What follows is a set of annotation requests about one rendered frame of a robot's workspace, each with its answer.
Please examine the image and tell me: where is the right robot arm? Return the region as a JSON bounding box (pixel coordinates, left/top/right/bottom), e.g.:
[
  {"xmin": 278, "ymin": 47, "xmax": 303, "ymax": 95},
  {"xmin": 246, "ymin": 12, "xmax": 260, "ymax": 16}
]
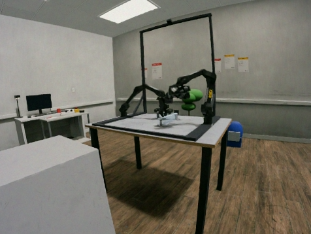
[{"xmin": 119, "ymin": 84, "xmax": 173, "ymax": 117}]

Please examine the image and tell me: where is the black metal camera frame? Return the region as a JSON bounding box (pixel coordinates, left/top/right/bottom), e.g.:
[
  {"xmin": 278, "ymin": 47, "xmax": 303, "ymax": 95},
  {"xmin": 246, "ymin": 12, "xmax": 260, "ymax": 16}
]
[{"xmin": 132, "ymin": 13, "xmax": 216, "ymax": 115}]

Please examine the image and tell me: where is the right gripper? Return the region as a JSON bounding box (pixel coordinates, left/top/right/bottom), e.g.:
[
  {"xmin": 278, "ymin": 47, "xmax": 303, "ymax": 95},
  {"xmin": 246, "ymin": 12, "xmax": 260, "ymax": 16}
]
[{"xmin": 154, "ymin": 104, "xmax": 173, "ymax": 117}]

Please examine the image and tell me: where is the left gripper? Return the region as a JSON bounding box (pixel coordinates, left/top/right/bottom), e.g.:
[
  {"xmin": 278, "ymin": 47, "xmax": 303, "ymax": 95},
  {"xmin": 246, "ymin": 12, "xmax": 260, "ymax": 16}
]
[{"xmin": 166, "ymin": 91, "xmax": 190, "ymax": 101}]

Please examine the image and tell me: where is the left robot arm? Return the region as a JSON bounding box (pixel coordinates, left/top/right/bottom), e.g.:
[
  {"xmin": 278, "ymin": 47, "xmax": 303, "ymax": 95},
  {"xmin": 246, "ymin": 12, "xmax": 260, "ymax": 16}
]
[{"xmin": 169, "ymin": 69, "xmax": 217, "ymax": 125}]

